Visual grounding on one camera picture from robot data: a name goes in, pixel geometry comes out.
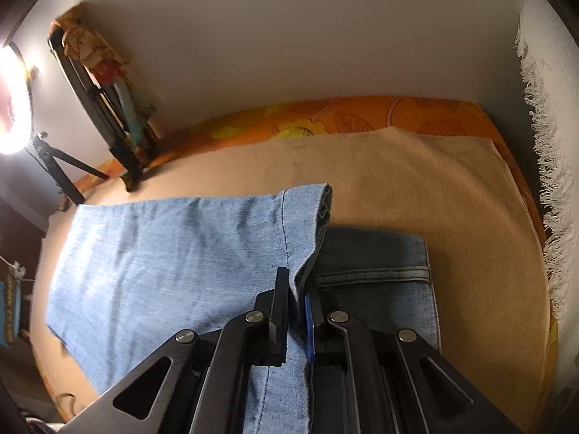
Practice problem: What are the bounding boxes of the light blue denim pants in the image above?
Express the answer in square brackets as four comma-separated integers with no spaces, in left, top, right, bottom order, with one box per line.
[44,182,443,434]

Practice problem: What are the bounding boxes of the beige blanket on bed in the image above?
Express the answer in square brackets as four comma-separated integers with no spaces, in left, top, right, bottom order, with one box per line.
[30,127,550,433]

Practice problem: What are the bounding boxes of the folded silver tripod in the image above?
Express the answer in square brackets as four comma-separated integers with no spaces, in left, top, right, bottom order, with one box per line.
[48,26,144,177]

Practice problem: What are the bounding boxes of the orange floral bed sheet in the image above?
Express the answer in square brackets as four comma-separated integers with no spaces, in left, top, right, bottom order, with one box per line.
[89,96,554,429]

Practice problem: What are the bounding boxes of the small black tripod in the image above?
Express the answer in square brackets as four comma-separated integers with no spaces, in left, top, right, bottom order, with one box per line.
[31,132,110,206]

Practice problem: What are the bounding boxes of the green white patterned blanket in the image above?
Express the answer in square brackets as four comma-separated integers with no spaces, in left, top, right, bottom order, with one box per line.
[512,0,579,322]

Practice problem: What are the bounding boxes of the bright ring light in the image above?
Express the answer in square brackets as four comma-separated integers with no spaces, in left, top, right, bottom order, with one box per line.
[1,43,33,156]

